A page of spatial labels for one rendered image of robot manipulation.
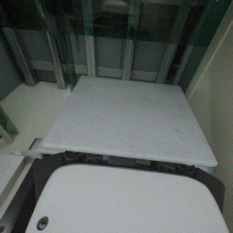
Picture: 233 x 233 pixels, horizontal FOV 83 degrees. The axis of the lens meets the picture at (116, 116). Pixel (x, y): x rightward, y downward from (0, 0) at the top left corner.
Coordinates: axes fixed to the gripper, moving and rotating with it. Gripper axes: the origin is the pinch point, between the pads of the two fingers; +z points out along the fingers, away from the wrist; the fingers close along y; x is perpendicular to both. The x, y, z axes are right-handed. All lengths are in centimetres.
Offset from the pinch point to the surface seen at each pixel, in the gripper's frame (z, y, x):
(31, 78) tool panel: 54, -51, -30
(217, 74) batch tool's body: 13.8, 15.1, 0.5
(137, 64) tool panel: 60, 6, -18
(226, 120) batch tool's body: 6.0, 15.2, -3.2
